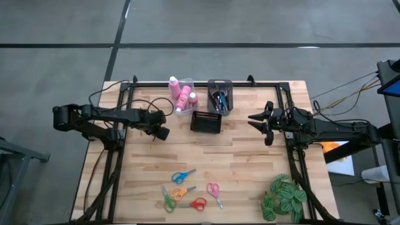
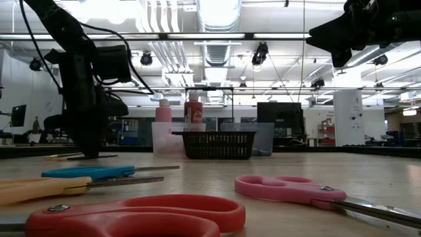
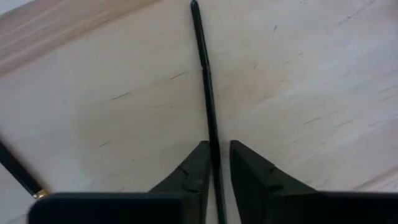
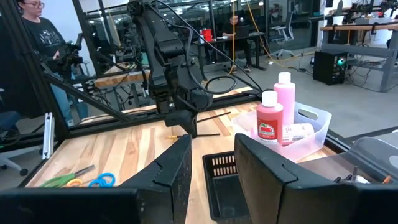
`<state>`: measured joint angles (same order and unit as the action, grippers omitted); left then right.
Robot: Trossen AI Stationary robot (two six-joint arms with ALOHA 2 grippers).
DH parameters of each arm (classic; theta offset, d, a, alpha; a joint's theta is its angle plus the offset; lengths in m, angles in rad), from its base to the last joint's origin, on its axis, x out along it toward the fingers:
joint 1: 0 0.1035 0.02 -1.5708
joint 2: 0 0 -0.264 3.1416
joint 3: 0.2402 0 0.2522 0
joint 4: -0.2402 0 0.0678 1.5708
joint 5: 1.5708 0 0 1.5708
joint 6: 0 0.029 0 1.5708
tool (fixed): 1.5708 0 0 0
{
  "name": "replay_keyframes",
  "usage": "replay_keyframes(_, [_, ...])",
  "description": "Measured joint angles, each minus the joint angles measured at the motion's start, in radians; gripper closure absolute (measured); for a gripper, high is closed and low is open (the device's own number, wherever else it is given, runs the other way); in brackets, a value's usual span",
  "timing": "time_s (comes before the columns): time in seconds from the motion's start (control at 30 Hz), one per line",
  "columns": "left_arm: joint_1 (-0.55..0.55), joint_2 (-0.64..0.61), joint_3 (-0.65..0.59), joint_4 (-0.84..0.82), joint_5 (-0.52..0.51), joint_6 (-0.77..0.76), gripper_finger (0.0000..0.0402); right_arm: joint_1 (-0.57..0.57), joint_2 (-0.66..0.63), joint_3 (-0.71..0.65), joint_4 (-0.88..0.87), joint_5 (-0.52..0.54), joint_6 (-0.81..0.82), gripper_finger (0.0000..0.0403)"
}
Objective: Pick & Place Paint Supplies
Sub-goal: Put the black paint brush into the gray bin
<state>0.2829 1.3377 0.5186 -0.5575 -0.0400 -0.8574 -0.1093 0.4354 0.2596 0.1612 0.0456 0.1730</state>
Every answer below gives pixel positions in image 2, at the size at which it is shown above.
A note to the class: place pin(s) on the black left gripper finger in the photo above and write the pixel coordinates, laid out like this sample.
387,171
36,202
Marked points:
79,125
97,125

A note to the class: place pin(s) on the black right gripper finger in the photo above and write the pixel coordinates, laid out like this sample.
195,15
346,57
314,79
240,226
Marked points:
335,28
335,42

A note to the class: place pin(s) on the brown paintbrush gold ferrule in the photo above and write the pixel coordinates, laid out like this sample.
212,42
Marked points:
105,157
60,155

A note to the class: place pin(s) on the pink paint bottle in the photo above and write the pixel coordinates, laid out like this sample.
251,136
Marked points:
163,113

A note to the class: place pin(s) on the red paint bottle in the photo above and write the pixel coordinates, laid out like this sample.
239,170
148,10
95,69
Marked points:
193,112

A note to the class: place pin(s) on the grey translucent plastic bin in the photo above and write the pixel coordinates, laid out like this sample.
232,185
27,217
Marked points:
264,138

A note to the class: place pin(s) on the black mesh plastic basket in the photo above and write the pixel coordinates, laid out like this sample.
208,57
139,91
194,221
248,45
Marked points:
217,145

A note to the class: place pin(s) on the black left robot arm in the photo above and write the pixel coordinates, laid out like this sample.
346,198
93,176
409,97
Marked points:
56,23

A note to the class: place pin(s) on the black ceiling spot lamp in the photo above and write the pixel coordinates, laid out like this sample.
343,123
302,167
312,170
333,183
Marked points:
35,64
146,59
380,59

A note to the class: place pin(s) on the small plant white pot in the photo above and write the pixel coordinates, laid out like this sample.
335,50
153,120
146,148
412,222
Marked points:
34,136

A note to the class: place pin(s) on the small black monitor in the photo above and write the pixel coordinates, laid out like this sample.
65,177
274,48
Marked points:
18,115

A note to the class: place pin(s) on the clear plastic bin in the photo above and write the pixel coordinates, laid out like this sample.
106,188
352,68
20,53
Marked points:
161,131

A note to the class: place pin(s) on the white pillar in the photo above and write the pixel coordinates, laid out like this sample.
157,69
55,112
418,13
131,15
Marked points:
348,115

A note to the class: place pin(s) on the red storage shelf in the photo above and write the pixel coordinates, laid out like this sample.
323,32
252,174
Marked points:
325,135

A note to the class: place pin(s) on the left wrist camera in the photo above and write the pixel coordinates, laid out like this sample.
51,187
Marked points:
113,62

